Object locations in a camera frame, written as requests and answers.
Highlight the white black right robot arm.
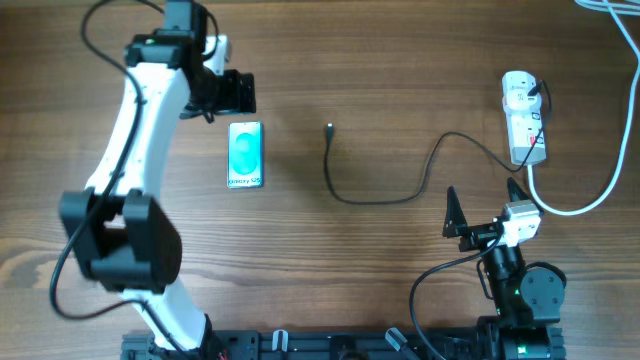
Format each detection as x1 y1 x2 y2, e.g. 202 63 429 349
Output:
443 178 567 360

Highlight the teal screen smartphone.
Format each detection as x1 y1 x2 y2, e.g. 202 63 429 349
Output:
227 122 263 189

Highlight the white power strip cord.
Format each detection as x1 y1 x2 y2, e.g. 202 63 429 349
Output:
526 0 640 217

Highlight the white power strip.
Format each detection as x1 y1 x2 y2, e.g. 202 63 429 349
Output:
502 70 546 166

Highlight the white charger adapter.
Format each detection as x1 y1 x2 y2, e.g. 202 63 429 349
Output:
502 88 542 115

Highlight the black charging cable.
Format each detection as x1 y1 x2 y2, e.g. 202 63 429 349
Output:
323 79 553 206

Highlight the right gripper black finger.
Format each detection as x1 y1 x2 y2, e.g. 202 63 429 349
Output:
507 177 530 202
442 186 468 237

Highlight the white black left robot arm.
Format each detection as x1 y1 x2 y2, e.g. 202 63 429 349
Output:
59 1 256 359

